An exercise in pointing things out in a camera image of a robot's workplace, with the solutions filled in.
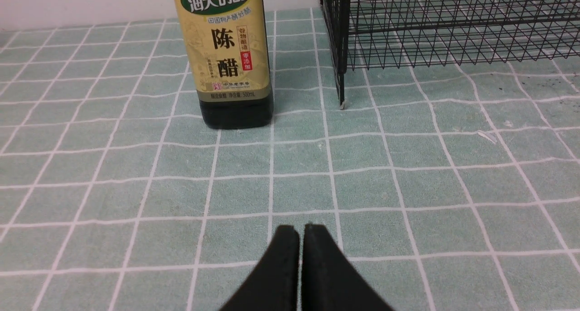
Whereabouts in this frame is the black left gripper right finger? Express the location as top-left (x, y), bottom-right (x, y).
top-left (302, 224), bottom-right (393, 311)

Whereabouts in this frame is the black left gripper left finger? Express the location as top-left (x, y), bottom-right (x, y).
top-left (220, 225), bottom-right (300, 311)

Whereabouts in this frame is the black wire mesh rack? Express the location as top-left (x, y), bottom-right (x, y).
top-left (319, 0), bottom-right (580, 109)

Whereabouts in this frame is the dark vinegar bottle yellow label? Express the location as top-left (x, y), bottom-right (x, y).
top-left (174, 0), bottom-right (274, 130)

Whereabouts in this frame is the green checkered tablecloth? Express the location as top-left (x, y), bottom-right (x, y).
top-left (0, 9), bottom-right (580, 311)

